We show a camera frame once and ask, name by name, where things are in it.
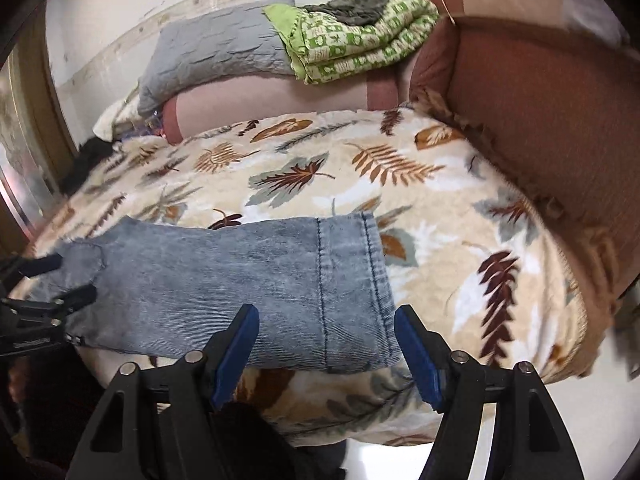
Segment leaf print blanket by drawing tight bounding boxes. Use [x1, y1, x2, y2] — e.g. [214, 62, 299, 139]
[10, 107, 588, 448]

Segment purple patterned cloth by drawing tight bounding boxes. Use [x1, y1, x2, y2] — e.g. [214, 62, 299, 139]
[120, 110, 168, 142]

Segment grey washed denim pants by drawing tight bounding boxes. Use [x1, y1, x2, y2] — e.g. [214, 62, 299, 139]
[35, 211, 403, 375]

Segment reddish pink sofa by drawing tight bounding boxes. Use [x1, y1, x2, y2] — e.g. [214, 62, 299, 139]
[162, 0, 640, 301]

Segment cream printed cloth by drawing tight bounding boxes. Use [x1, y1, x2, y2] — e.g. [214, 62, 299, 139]
[95, 90, 151, 141]

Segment green patterned quilt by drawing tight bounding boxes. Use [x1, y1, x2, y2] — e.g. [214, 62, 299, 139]
[262, 0, 441, 86]

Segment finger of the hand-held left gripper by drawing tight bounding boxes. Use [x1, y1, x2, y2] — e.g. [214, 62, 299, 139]
[0, 252, 63, 282]
[0, 284, 97, 320]

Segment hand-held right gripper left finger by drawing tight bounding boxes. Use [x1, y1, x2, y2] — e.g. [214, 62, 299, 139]
[65, 303, 261, 480]

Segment black garment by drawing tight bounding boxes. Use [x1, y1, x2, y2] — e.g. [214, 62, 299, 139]
[75, 140, 117, 192]

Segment dark olive cloth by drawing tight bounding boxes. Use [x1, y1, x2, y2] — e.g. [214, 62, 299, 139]
[302, 0, 396, 27]

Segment grey quilted pillow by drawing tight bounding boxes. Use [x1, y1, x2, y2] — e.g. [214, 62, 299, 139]
[137, 0, 296, 116]

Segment wooden door with stained glass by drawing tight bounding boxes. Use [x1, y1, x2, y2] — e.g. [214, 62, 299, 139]
[0, 0, 81, 256]

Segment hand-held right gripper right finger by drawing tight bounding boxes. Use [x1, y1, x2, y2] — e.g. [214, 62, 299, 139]
[393, 305, 586, 480]

